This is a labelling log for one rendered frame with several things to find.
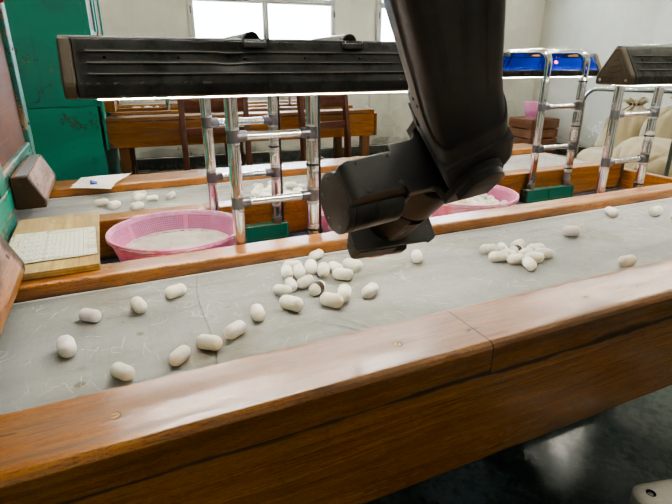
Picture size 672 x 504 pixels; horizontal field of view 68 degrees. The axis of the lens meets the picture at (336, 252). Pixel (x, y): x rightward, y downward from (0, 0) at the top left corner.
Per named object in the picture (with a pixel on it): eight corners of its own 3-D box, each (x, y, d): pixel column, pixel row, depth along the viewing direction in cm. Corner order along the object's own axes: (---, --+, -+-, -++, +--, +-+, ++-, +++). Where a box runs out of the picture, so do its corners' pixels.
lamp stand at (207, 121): (289, 237, 123) (282, 43, 107) (208, 249, 116) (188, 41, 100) (267, 217, 139) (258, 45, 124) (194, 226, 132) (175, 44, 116)
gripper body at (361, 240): (334, 203, 56) (357, 171, 49) (411, 194, 60) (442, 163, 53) (349, 257, 54) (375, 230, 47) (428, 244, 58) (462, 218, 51)
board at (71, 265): (100, 269, 81) (99, 263, 81) (-8, 285, 75) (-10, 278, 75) (99, 216, 109) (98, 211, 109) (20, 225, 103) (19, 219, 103)
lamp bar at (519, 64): (602, 76, 167) (606, 53, 165) (451, 78, 143) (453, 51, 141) (582, 75, 174) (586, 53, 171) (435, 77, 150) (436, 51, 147)
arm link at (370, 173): (515, 168, 40) (467, 84, 42) (395, 196, 35) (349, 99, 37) (444, 234, 50) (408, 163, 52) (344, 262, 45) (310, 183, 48)
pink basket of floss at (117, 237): (269, 258, 110) (267, 217, 107) (192, 309, 87) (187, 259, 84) (174, 242, 120) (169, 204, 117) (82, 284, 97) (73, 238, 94)
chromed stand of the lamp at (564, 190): (572, 197, 161) (598, 48, 145) (525, 203, 153) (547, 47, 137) (529, 184, 177) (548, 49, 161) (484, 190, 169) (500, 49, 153)
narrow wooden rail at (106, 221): (619, 192, 174) (626, 161, 170) (26, 279, 104) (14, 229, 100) (605, 189, 179) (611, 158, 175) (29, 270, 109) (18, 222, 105)
